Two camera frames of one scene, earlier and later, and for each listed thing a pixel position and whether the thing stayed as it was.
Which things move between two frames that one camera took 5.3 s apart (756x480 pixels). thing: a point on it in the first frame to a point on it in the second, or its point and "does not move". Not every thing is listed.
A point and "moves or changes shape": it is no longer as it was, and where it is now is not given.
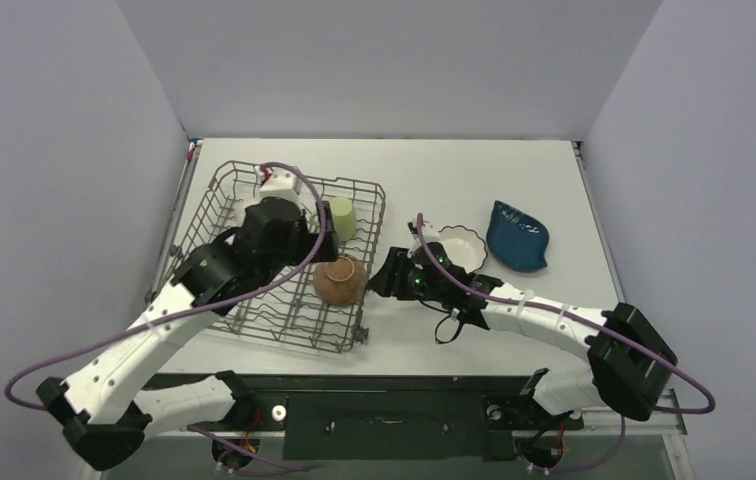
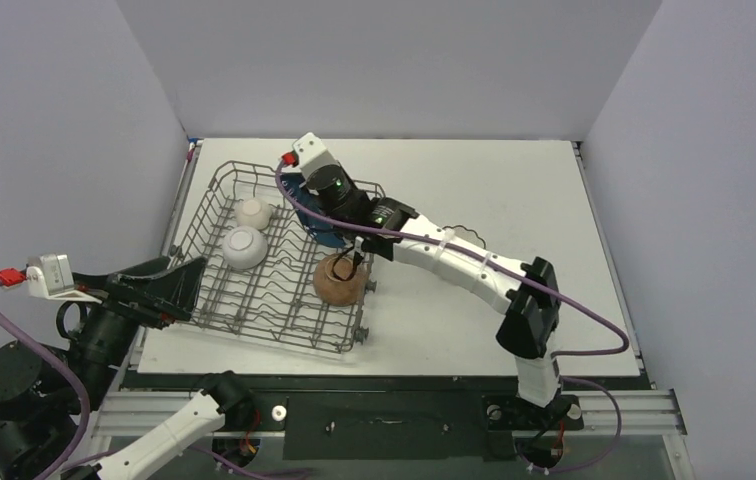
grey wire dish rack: [320, 304] does not move
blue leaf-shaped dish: [518, 240] moves or changes shape
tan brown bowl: [341, 283] does not move
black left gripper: [327, 248] to [156, 299]
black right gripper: [391, 276] to [315, 216]
